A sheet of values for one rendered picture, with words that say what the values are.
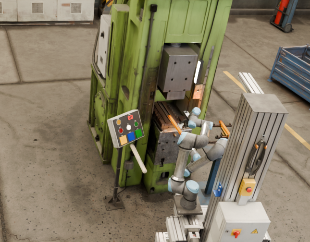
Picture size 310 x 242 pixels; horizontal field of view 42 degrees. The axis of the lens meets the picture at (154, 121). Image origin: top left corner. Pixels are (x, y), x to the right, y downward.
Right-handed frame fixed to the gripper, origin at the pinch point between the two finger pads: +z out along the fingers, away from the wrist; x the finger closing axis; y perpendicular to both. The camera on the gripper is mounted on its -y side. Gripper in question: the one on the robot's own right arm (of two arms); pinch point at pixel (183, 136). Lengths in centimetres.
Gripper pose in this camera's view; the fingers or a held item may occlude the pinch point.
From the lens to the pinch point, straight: 405.7
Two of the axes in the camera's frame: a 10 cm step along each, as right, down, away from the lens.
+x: 9.3, -0.9, 3.6
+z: -3.4, -5.5, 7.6
